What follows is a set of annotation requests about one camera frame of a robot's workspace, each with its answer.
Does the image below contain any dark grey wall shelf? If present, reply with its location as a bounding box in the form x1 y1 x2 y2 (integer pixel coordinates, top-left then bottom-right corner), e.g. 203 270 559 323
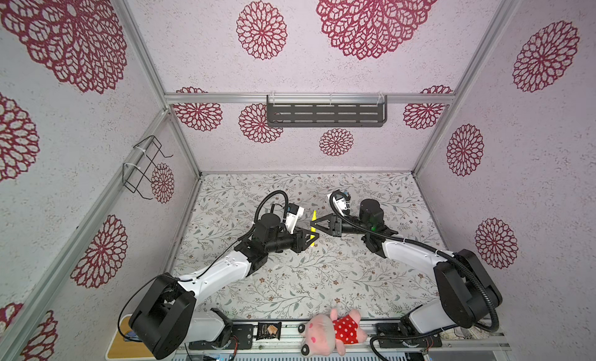
265 95 388 128

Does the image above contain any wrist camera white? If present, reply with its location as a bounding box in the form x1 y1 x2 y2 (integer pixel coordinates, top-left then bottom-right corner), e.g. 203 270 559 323
284 203 304 234
327 190 351 216

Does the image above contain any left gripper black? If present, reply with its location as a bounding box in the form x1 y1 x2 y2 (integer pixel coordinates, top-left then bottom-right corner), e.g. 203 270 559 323
266 226 321 255

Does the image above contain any black wire wall rack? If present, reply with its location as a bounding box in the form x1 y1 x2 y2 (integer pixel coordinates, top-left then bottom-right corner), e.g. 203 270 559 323
121 135 173 201

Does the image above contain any pink pig plush toy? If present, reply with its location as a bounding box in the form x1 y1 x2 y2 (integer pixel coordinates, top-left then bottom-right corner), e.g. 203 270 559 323
298 309 368 357

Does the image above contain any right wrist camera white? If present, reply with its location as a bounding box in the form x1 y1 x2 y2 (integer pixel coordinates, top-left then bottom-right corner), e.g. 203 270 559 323
327 190 351 216

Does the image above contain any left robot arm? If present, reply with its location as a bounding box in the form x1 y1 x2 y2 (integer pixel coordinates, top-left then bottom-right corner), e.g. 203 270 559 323
129 213 320 360

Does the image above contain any small dark snack packet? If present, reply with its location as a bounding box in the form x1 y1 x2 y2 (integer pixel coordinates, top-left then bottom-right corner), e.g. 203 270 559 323
255 322 282 341

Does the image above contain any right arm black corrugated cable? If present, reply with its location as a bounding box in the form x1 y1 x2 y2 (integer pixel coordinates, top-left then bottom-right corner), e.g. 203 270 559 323
328 191 500 334

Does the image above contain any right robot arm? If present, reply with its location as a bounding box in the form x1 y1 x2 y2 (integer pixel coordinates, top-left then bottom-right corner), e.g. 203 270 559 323
310 192 503 341

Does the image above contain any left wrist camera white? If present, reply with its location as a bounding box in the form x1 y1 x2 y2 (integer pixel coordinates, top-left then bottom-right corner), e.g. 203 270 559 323
284 203 304 234

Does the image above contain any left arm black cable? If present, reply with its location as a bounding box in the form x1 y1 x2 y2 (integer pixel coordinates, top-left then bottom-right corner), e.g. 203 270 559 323
115 189 290 343

